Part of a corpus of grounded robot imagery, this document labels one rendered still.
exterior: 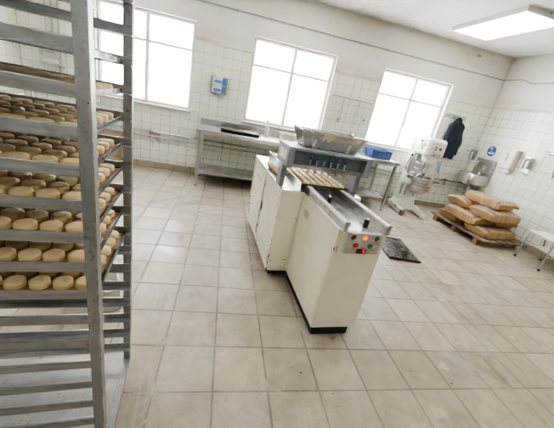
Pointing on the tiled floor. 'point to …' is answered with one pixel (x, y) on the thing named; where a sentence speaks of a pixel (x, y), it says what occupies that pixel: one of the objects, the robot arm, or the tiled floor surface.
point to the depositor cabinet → (274, 216)
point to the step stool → (545, 247)
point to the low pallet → (474, 233)
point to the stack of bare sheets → (398, 250)
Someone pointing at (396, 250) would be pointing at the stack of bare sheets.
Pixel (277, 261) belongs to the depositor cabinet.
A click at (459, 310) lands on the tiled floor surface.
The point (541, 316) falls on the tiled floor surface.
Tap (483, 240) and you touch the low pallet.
